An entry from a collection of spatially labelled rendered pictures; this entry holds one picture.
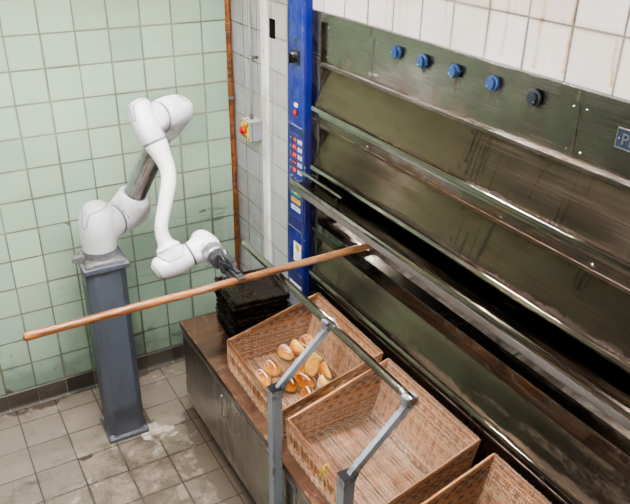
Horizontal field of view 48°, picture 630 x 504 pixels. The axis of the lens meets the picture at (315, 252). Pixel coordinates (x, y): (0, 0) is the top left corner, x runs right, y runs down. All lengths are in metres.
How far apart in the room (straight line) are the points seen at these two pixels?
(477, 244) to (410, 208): 0.35
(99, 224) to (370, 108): 1.31
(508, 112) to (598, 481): 1.10
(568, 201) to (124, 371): 2.37
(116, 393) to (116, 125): 1.32
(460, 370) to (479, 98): 0.96
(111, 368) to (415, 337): 1.57
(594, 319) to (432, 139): 0.81
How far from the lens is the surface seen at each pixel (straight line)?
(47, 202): 3.72
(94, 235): 3.28
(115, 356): 3.59
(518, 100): 2.14
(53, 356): 4.13
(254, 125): 3.55
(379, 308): 2.93
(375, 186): 2.75
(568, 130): 2.03
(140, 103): 2.95
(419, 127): 2.49
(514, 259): 2.24
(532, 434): 2.43
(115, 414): 3.79
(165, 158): 2.94
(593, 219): 2.00
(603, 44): 1.92
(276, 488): 2.88
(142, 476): 3.68
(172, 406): 4.05
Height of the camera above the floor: 2.55
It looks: 28 degrees down
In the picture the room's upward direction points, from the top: 1 degrees clockwise
